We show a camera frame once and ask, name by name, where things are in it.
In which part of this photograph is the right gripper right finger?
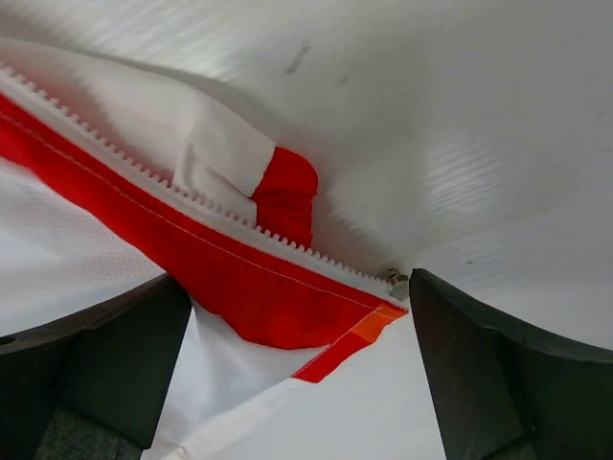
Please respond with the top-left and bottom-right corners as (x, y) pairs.
(409, 269), (612, 459)

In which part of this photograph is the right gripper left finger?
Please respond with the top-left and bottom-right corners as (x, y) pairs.
(1, 275), (192, 459)

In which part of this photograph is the rainbow striped kids jacket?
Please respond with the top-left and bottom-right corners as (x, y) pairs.
(1, 37), (407, 459)

